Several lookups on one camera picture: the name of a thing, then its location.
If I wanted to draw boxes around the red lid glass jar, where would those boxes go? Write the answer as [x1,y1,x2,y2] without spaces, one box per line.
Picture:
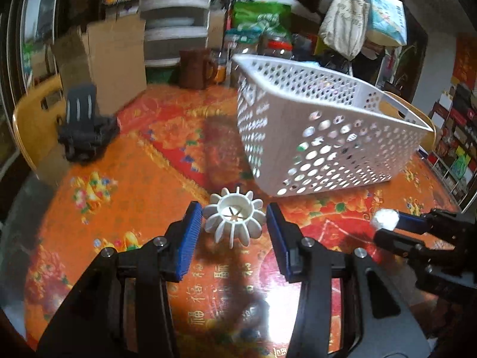
[259,32,293,60]

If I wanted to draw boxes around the small white sock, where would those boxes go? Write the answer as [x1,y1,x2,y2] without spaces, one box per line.
[370,209,399,231]

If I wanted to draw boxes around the black phone mount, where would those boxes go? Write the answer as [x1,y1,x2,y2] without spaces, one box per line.
[57,84,120,163]

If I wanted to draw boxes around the white perforated plastic basket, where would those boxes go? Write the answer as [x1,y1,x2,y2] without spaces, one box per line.
[231,53,436,198]

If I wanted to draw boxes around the dark glass cabinet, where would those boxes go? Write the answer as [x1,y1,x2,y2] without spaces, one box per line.
[0,0,64,94]

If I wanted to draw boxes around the wooden chair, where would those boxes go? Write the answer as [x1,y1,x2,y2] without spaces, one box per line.
[383,90,437,152]
[12,75,69,180]

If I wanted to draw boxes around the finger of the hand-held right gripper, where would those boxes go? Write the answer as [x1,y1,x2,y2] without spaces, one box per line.
[373,227,477,295]
[396,209,477,241]

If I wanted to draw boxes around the red floral tablecloth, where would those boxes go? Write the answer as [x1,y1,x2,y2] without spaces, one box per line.
[24,84,463,358]

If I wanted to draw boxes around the white canvas tote bag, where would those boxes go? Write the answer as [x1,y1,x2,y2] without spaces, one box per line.
[318,0,370,60]

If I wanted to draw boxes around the illustrated tote bag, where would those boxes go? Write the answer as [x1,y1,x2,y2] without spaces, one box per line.
[364,0,407,47]

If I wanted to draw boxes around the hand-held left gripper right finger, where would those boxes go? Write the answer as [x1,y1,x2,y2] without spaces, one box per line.
[266,202,433,358]

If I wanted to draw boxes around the red wall poster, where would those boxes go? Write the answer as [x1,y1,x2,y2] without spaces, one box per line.
[451,37,477,90]

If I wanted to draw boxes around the green shopping bag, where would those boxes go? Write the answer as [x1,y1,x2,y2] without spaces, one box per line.
[230,1,292,36]

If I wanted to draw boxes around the shelf with boxes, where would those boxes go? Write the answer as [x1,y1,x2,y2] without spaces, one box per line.
[427,82,477,209]

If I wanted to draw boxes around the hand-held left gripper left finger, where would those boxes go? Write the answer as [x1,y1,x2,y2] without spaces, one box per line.
[35,201,204,358]

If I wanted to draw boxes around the small glass jar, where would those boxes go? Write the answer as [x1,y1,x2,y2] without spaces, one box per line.
[224,34,241,60]

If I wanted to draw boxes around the white ribbed plastic ring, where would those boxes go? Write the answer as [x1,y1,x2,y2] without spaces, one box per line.
[202,188,266,247]

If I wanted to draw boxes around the framed plant picture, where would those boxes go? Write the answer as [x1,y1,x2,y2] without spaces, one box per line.
[388,26,429,101]

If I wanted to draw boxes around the cardboard box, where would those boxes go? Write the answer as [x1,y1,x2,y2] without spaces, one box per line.
[50,18,148,114]

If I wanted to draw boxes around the brown mug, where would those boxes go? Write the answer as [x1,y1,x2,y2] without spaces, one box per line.
[179,48,217,90]

